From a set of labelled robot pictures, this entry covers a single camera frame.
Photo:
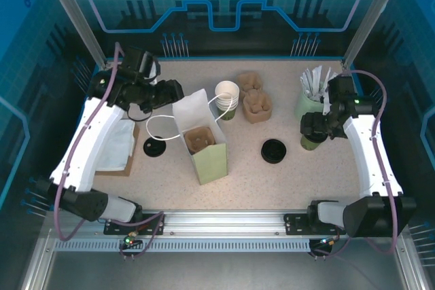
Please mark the small LED circuit board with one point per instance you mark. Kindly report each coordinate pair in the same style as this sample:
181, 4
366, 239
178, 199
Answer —
327, 242
130, 240

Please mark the stack of white napkins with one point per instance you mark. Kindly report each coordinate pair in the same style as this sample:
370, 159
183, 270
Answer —
119, 147

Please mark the brown pulp cup carrier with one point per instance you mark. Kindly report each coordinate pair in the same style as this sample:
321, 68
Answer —
198, 140

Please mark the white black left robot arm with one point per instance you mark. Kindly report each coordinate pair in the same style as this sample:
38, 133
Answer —
88, 144

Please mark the black plastic cup lid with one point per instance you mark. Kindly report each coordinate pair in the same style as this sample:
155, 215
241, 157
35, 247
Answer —
154, 146

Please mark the aluminium side frame bar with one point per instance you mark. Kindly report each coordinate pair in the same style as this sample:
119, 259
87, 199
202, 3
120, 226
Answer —
409, 266
35, 266

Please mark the green paper coffee cup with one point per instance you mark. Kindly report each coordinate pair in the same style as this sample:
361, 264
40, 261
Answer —
309, 146

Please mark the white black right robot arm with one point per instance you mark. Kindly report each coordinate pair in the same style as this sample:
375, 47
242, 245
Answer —
370, 154

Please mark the white green paper gift bag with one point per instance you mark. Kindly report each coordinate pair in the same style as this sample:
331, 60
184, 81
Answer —
210, 164

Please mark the aluminium upright frame post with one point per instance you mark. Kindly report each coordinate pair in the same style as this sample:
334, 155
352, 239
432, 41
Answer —
375, 15
83, 25

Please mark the light green holder cup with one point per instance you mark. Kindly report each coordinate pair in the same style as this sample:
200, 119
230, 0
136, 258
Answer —
302, 106

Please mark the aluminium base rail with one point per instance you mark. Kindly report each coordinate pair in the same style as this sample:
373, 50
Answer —
221, 222

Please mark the stack of black cup lids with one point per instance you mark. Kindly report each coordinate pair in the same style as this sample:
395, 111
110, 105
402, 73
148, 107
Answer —
273, 150

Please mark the stack of brown pulp carriers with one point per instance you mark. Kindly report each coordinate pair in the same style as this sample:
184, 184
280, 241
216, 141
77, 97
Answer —
258, 106

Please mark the stack of green paper cups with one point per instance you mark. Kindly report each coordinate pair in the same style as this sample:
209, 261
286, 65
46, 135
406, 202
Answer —
227, 91

